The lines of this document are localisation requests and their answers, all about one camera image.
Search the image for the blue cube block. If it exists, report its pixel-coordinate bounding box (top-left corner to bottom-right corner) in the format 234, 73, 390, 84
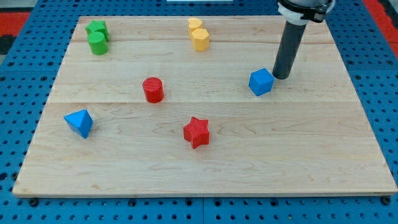
248, 68, 275, 96

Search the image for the red star block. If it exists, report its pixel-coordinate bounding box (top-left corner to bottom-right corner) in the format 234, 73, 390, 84
183, 116, 210, 149

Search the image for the red cylinder block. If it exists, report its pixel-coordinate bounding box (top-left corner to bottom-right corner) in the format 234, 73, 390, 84
142, 77, 164, 103

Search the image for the light wooden board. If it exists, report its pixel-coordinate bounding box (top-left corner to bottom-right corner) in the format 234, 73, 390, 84
12, 16, 397, 198

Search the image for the yellow hexagon block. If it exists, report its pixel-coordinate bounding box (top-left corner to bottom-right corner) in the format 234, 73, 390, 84
192, 28, 210, 51

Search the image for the yellow heart block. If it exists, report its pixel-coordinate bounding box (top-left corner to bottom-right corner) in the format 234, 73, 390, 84
188, 17, 203, 40

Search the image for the blue triangle block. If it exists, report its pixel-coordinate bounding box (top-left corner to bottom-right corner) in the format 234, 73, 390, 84
64, 110, 93, 139

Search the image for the green cylinder block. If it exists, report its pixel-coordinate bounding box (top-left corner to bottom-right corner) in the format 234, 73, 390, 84
87, 32, 109, 55

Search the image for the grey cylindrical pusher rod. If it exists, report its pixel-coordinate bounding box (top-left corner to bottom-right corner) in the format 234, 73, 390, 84
272, 21, 306, 80

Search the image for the green star block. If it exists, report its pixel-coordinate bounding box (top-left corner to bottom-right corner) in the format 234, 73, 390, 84
85, 20, 109, 41

